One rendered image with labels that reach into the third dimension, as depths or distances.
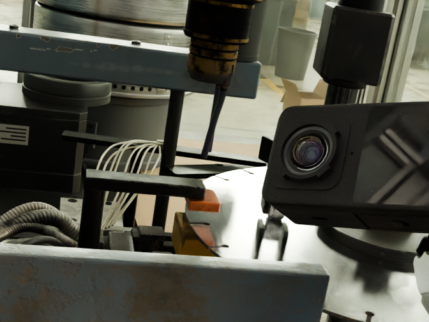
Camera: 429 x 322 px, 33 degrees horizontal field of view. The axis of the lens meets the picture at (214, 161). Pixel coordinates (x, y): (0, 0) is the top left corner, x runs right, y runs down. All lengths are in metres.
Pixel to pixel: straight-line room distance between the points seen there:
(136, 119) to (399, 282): 0.77
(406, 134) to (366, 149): 0.02
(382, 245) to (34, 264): 0.29
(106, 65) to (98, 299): 0.39
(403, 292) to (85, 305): 0.23
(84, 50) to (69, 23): 0.45
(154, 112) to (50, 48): 0.54
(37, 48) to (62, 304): 0.39
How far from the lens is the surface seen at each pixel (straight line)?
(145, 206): 1.11
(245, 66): 0.74
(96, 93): 0.93
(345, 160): 0.28
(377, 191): 0.27
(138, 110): 1.21
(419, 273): 0.39
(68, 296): 0.37
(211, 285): 0.38
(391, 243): 0.56
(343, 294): 0.48
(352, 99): 0.52
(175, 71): 0.73
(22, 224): 0.58
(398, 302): 0.50
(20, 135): 0.90
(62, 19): 1.18
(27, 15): 1.57
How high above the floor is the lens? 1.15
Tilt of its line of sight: 17 degrees down
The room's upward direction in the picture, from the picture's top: 9 degrees clockwise
